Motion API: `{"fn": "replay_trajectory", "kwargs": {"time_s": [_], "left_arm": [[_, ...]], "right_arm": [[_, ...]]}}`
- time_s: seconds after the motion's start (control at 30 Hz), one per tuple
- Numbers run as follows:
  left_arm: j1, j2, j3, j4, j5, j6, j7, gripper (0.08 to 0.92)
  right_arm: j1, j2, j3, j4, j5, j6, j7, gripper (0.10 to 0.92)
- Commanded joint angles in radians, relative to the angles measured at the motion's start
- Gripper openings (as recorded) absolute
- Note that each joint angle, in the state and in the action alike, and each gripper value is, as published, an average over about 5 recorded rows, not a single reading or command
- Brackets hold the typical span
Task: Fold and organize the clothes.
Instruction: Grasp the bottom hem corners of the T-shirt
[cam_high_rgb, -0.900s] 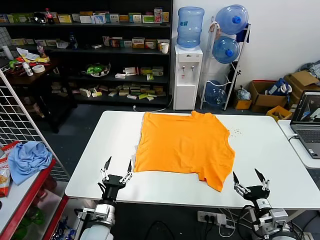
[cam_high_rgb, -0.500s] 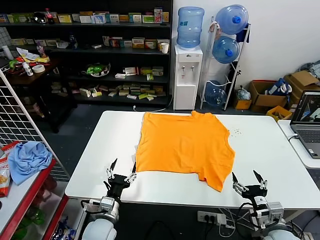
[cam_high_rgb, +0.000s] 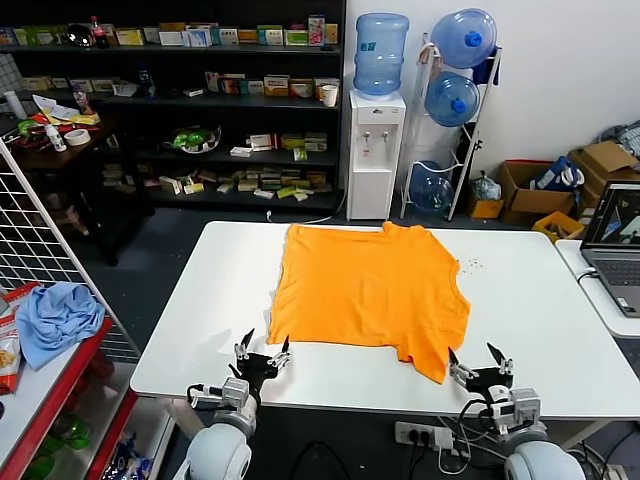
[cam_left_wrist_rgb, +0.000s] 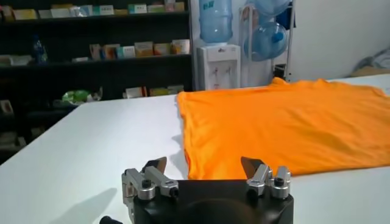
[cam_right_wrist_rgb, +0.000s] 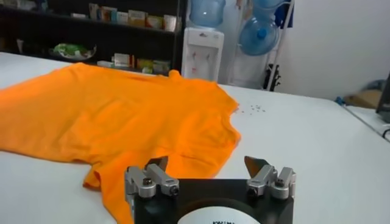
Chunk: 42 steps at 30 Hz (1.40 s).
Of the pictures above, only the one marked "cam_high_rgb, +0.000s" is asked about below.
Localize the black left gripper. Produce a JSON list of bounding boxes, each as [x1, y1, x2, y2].
[[234, 328, 292, 396]]

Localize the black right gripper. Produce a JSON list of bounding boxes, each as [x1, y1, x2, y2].
[[447, 342, 515, 396]]

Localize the orange t-shirt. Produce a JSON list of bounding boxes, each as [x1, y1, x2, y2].
[[265, 222, 473, 385]]

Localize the large white table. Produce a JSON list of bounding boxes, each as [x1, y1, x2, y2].
[[129, 220, 640, 421]]

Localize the white power strip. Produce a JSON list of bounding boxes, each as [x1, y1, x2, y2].
[[394, 420, 454, 449]]

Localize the small white table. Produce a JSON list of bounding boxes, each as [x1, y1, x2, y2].
[[554, 238, 640, 339]]

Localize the yellow plastic crate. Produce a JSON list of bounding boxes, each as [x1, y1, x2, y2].
[[531, 210, 585, 244]]

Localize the small yellow box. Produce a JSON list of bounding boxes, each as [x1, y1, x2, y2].
[[467, 197, 505, 220]]

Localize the grey laptop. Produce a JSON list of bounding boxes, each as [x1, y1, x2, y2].
[[580, 180, 640, 319]]

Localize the blue snack bag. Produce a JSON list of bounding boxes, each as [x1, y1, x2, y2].
[[99, 429, 154, 480]]

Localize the open cardboard box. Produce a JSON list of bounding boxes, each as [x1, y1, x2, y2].
[[497, 159, 576, 224]]

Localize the clear plastic bag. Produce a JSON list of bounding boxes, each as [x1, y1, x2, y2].
[[472, 172, 503, 201]]

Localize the red framed cart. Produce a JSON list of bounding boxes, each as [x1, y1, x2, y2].
[[0, 284, 176, 480]]

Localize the white water dispenser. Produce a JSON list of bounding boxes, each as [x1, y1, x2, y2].
[[347, 88, 407, 221]]

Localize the blue shopping bag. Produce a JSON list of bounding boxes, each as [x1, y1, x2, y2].
[[529, 155, 586, 191]]

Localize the green plastic bottle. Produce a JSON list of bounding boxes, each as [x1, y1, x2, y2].
[[44, 409, 94, 451]]

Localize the crumpled light blue cloth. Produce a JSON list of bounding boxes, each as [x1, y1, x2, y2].
[[15, 282, 106, 371]]

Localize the closed cardboard box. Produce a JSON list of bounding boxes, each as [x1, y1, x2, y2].
[[569, 139, 640, 211]]

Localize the red white snack packet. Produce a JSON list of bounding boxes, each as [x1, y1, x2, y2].
[[0, 281, 41, 317]]

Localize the white metal jug rack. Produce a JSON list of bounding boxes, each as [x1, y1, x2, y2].
[[399, 32, 504, 222]]

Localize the orange chips bag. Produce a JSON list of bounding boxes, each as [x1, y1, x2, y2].
[[0, 314, 24, 396]]

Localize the orange white medicine box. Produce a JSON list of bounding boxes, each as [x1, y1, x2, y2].
[[263, 74, 291, 97]]

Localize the blue capped water jug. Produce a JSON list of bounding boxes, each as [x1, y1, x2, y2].
[[424, 70, 481, 128], [430, 7, 499, 70]]

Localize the grey cloth pile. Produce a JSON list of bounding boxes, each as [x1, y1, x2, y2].
[[599, 119, 640, 156]]

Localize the dark side table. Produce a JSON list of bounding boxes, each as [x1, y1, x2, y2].
[[0, 112, 156, 266]]

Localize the blue drink bottle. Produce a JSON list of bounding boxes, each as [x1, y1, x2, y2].
[[137, 67, 157, 99]]

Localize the small white bottle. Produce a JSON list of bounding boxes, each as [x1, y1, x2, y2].
[[44, 124, 68, 153]]

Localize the purple drink bottle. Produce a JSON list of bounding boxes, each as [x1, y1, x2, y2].
[[71, 82, 94, 116]]

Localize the yellow papers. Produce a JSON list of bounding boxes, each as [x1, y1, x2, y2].
[[32, 92, 101, 126]]

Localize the blue jug with label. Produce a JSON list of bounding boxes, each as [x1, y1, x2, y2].
[[353, 12, 410, 98]]

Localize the black shelf unit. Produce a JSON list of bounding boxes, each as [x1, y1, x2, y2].
[[0, 0, 347, 211]]

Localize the white paper roll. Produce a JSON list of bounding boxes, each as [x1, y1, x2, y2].
[[2, 90, 24, 119]]

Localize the cola bottle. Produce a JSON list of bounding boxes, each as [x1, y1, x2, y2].
[[89, 15, 110, 50]]

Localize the glossy black bowl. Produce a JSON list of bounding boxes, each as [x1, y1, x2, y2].
[[66, 23, 94, 49]]

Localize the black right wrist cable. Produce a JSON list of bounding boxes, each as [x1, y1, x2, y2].
[[458, 397, 495, 436]]

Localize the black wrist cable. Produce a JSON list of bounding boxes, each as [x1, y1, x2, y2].
[[458, 397, 495, 436], [187, 382, 226, 411]]

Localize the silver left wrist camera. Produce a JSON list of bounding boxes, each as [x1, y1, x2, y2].
[[192, 378, 250, 412]]

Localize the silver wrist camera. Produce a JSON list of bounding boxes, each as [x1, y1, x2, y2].
[[487, 387, 542, 432], [192, 378, 250, 412]]

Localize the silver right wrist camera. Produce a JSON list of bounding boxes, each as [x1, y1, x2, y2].
[[487, 387, 542, 432]]

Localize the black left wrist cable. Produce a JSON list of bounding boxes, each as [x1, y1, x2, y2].
[[187, 382, 226, 411]]

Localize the black floor cable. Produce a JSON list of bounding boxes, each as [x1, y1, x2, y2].
[[289, 439, 351, 480]]

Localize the white floor cable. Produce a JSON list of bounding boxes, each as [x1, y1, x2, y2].
[[267, 189, 349, 225]]

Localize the white wire grid panel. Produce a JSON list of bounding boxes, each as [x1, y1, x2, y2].
[[0, 134, 141, 361]]

